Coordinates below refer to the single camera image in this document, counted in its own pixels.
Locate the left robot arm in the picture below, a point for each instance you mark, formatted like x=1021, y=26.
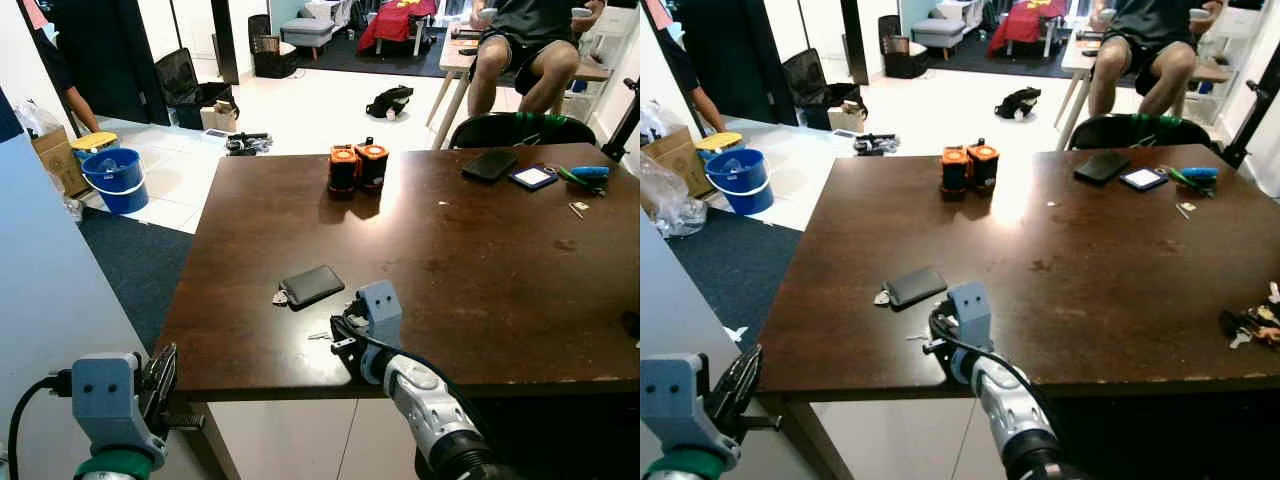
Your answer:
x=685, y=470
x=115, y=468

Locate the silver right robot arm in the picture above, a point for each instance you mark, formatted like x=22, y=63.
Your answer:
x=1010, y=400
x=425, y=395

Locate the white hook panel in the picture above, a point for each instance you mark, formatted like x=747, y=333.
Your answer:
x=680, y=310
x=50, y=290

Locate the bunch of keys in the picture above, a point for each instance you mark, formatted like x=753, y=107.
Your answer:
x=1250, y=322

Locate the black key pouch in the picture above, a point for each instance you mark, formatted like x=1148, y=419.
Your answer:
x=915, y=287
x=312, y=285

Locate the dark blue rug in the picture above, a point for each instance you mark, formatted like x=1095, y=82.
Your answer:
x=135, y=265
x=735, y=270

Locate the dark brown wooden table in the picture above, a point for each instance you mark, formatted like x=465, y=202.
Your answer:
x=1080, y=270
x=450, y=260

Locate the orange black battery pack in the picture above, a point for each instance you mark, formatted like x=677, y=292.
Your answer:
x=343, y=170
x=983, y=166
x=372, y=165
x=955, y=170

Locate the clear plastic bag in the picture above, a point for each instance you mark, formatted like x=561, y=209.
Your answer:
x=72, y=208
x=670, y=205

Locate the blue plastic bucket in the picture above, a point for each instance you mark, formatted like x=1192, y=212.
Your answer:
x=740, y=188
x=118, y=185

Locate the black device on floor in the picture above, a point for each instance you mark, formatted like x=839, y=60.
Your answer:
x=876, y=144
x=247, y=143

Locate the black flat wallet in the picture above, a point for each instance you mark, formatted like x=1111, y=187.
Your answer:
x=490, y=165
x=1101, y=167

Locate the large brown cardboard box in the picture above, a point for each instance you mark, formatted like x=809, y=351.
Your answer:
x=680, y=160
x=58, y=162

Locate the small pale metal piece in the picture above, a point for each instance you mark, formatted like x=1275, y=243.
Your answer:
x=1185, y=208
x=578, y=209

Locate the small brown cardboard box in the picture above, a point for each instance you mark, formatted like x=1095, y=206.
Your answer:
x=218, y=118
x=847, y=118

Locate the yellow lid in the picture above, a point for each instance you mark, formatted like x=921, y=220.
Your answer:
x=93, y=141
x=718, y=141

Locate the black bag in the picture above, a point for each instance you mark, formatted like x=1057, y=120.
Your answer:
x=390, y=101
x=1018, y=102

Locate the blue white card holder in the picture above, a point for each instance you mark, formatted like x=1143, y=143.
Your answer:
x=1144, y=178
x=533, y=178

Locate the blue green hand tool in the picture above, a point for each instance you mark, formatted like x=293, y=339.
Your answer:
x=1198, y=173
x=590, y=172

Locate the black green chair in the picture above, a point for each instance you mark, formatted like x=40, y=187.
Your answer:
x=1120, y=132
x=500, y=130

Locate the white plastic bag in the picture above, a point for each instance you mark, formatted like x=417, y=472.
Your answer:
x=35, y=118
x=655, y=122

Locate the dark grey carpet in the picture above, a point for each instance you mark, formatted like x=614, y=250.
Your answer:
x=965, y=65
x=335, y=65

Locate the black slanted pole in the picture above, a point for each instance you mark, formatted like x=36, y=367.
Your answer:
x=1255, y=115
x=625, y=120

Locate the black crate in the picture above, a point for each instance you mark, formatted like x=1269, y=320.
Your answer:
x=272, y=55
x=902, y=55

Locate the open black suitcase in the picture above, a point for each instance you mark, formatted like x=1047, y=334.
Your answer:
x=180, y=80
x=805, y=80

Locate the light wooden table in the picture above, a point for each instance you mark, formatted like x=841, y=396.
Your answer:
x=1078, y=62
x=455, y=60

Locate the grey ottoman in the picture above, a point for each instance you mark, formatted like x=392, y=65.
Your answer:
x=938, y=30
x=308, y=30

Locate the red cloth on rack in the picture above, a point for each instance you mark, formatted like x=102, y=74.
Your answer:
x=1025, y=22
x=395, y=22

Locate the seated person in black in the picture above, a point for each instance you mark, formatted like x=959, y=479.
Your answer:
x=530, y=40
x=1150, y=40

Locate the white shelf unit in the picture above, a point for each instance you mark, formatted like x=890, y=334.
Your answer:
x=615, y=45
x=1235, y=45

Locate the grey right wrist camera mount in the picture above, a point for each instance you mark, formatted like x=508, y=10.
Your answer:
x=972, y=312
x=382, y=312

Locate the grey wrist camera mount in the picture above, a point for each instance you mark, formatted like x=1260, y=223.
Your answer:
x=382, y=312
x=680, y=395
x=105, y=395
x=972, y=312

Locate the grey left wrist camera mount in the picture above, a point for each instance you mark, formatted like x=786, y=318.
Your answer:
x=680, y=395
x=105, y=395

